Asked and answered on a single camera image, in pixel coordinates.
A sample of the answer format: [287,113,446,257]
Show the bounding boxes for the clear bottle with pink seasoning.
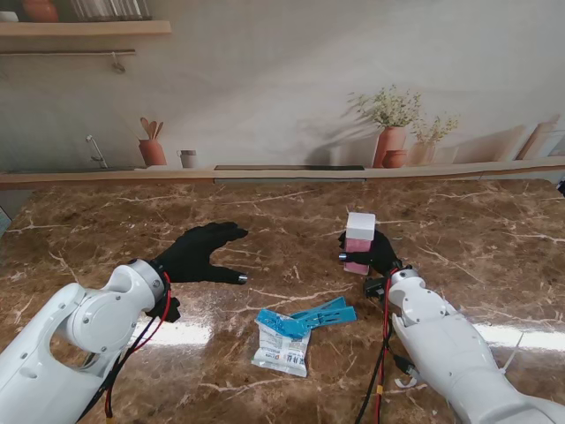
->
[342,236,375,276]

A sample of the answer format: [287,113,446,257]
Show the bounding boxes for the blue plastic bag clip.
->
[289,296,358,330]

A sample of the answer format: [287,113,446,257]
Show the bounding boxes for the red black arm cables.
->
[74,271,173,424]
[352,276,418,424]

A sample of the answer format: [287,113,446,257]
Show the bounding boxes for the white square bottle cap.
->
[344,212,377,242]

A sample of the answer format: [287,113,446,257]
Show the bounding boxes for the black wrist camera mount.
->
[362,276,389,299]
[145,295,181,322]

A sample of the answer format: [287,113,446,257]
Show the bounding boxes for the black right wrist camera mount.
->
[362,276,389,299]

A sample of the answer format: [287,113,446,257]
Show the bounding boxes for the printed kitchen backdrop banner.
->
[0,0,565,192]

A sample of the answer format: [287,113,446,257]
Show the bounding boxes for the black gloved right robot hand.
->
[337,228,403,278]

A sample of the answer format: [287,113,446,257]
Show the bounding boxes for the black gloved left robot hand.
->
[149,222,250,284]

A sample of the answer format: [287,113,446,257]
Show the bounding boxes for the white blue printed salt bag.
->
[250,308,313,379]

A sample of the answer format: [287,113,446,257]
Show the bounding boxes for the red black left arm cables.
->
[74,271,173,424]

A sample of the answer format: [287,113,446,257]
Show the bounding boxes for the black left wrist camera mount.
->
[145,295,181,322]

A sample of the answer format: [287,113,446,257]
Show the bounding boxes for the red black right arm cables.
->
[352,276,418,424]

